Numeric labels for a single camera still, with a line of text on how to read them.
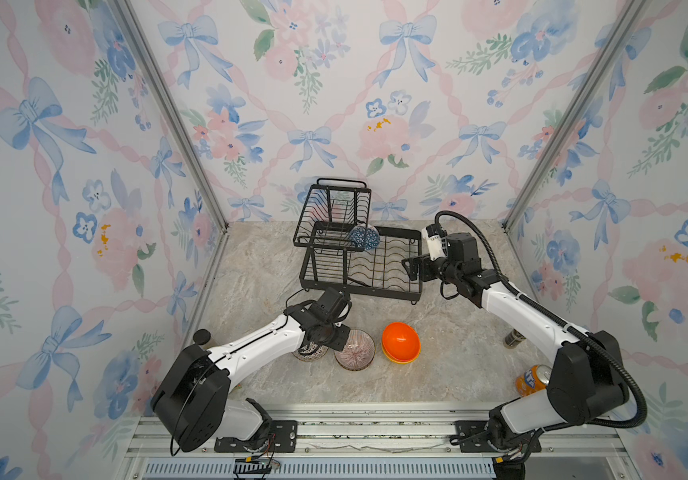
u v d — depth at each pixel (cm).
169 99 84
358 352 86
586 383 43
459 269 67
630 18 69
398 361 80
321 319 64
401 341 85
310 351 69
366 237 112
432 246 76
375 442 74
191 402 41
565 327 47
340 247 82
